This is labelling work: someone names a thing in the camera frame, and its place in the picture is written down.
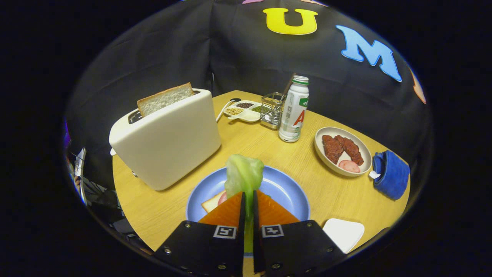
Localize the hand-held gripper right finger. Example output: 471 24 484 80
252 190 346 277

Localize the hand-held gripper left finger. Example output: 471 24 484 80
154 191 246 277

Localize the green lettuce leaf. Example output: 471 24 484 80
224 154 265 254

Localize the toasted bread slice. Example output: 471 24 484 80
137 82 195 117

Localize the plain bread slice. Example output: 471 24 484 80
201 189 227 214

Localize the blue round plate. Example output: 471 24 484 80
186 165 311 224

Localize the white square plate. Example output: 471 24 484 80
322 218 365 254

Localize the beige round plate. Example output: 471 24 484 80
314 127 373 177

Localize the brown meat patty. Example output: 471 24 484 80
322 135 344 165
334 135 364 166

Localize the white toaster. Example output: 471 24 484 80
109 88 222 191

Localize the white divided condiment dish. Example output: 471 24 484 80
223 100 266 123

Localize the white drink bottle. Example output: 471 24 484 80
278 75 309 143

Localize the blue towel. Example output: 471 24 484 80
369 150 411 201

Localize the brown chopstick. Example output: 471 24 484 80
283 73 296 97

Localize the black backdrop cloth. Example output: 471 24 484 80
63 0 433 193

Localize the metal wire utensil holder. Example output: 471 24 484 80
260 92 287 129

